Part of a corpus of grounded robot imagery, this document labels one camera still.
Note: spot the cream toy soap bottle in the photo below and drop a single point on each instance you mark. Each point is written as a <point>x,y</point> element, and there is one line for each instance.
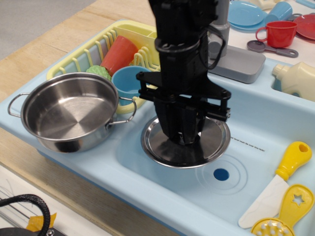
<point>298,79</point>

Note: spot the cream toy item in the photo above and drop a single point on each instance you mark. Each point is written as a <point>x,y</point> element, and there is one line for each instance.
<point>265,4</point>

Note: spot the steel pot lid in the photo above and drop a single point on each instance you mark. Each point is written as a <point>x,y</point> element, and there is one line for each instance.
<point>209,145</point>

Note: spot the orange plastic cup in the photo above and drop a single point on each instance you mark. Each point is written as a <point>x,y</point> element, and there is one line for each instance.
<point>120,55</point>

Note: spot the yellow handled toy knife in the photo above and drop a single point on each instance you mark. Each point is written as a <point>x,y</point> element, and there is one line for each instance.
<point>268,203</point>

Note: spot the orange tape piece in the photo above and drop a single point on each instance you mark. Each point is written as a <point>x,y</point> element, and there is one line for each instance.
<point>35,223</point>

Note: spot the green toy vegetable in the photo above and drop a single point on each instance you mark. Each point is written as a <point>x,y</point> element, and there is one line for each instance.
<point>99,70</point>

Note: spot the steel pot with handles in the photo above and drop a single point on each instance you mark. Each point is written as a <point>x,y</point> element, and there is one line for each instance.
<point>72,112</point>

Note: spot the yellow toy slotted spoon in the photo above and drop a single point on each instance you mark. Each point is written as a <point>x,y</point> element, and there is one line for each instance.
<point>297,201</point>

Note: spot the blue plastic tumbler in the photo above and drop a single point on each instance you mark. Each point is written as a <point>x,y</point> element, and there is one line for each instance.
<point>280,12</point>

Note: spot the red toy plate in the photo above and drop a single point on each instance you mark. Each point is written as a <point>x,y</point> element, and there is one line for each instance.
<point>306,26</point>

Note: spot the grey toy faucet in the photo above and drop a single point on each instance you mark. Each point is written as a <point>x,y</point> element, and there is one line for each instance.
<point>235,63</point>

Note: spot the blue cup in rack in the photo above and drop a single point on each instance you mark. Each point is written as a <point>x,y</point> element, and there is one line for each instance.
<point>126,83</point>

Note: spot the blue toy plate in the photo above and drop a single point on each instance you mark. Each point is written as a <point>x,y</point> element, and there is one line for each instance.
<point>246,16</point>

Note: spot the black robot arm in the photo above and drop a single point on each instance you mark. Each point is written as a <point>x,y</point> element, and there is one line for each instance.
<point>184,21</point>

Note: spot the red toy mug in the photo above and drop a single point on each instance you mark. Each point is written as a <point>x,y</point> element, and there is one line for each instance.
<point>277,34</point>

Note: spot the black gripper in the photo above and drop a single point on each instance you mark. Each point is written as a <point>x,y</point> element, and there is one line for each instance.
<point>183,80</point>

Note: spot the yellow dish rack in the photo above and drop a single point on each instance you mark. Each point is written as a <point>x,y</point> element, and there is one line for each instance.
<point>94,50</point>

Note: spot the light blue toy sink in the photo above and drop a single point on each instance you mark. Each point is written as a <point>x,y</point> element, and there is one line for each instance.
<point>117,186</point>

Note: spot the grey measuring spoon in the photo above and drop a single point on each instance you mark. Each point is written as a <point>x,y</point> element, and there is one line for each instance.
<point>260,47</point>

